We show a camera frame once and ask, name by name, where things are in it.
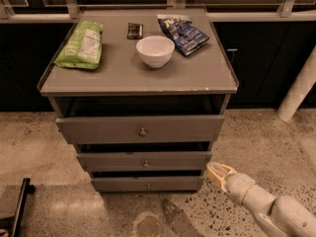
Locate metal window frame rail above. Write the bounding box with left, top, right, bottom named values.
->
left=0, top=0, right=316, bottom=24

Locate white bowl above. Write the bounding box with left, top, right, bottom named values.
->
left=136, top=36, right=175, bottom=68

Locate blue chip bag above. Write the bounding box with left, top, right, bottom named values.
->
left=157, top=14, right=210, bottom=56

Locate white diagonal pole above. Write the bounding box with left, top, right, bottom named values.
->
left=276, top=45, right=316, bottom=121

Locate black snack bar wrapper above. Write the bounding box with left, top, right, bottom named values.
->
left=126, top=23, right=143, bottom=40

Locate grey top drawer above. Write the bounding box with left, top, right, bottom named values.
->
left=56, top=115, right=224, bottom=144

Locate grey drawer cabinet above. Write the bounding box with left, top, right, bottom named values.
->
left=39, top=9, right=238, bottom=183

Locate green chip bag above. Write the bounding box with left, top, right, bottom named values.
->
left=54, top=21, right=103, bottom=70

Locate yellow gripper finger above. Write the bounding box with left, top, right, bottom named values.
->
left=209, top=177, right=227, bottom=193
left=206, top=162, right=236, bottom=179

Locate grey bottom drawer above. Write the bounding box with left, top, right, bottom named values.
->
left=92, top=176, right=203, bottom=193

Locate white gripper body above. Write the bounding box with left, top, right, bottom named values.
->
left=225, top=173, right=256, bottom=204

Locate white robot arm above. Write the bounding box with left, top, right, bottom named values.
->
left=206, top=162, right=316, bottom=237

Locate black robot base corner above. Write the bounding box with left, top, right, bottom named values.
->
left=0, top=178, right=36, bottom=237

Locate grey drawer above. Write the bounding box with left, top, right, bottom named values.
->
left=92, top=176, right=203, bottom=193
left=77, top=151, right=211, bottom=172
left=56, top=115, right=224, bottom=144

